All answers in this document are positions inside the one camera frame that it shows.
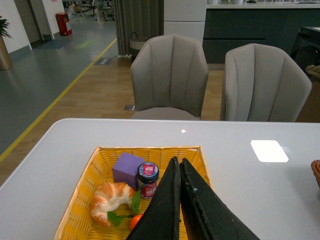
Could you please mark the toy orange carrot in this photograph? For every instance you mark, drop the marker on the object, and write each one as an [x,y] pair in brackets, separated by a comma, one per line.
[116,219]

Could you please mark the purple foam cube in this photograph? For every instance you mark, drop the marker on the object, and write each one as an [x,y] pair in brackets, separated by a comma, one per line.
[125,169]

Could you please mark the grey upholstered chair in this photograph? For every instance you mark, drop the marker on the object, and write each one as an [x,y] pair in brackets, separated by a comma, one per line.
[262,83]
[169,79]

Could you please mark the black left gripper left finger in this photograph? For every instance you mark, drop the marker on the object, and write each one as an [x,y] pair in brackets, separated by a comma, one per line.
[161,219]

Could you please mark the toy croissant bread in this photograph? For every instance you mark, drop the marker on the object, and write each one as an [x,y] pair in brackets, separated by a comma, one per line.
[107,198]

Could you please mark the woven basket by curtain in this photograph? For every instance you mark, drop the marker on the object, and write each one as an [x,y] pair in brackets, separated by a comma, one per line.
[135,45]

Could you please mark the potted plant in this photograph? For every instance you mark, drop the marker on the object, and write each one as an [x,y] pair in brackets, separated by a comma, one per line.
[5,59]

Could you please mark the brown wicker basket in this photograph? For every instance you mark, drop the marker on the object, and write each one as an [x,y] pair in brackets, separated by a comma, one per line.
[315,166]

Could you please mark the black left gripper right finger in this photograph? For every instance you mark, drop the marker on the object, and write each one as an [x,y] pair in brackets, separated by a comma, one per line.
[205,215]

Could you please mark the dark kitchen counter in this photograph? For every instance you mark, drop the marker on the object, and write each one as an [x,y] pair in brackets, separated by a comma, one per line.
[228,26]

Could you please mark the left grey upholstered chair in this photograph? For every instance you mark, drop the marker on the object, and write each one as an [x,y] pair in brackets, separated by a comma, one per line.
[169,79]

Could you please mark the small jar pink label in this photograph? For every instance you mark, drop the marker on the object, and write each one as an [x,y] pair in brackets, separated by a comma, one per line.
[147,176]

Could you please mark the right grey upholstered chair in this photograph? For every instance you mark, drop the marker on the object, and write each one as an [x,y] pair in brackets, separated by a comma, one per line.
[262,83]

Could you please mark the white pillar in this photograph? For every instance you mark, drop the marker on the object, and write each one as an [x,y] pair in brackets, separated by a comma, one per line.
[185,18]

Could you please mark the yellow wicker basket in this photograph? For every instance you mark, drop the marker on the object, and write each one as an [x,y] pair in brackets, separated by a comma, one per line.
[77,223]

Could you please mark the grey curtain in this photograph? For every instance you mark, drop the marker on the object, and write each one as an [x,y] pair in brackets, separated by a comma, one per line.
[144,17]

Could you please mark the red box on floor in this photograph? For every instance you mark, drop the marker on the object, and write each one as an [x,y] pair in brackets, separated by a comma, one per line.
[63,23]

